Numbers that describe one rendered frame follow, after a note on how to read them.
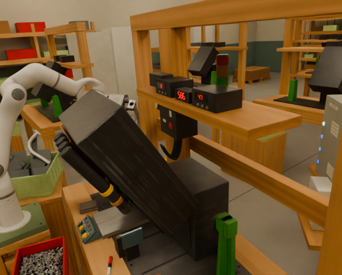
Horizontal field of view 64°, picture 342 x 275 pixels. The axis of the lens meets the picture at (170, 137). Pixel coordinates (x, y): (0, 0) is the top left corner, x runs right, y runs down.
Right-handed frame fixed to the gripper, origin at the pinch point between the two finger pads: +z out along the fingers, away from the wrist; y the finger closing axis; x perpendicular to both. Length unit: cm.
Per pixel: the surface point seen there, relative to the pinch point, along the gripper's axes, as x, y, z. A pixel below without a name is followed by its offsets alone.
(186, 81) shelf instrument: -30.1, 3.6, 35.8
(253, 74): 684, 519, 83
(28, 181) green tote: 31, -56, -68
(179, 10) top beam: -49, 27, 29
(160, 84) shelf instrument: -27.2, 1.4, 23.0
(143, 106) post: 19.4, 10.0, -0.1
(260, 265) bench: -7, -67, 84
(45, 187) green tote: 38, -56, -58
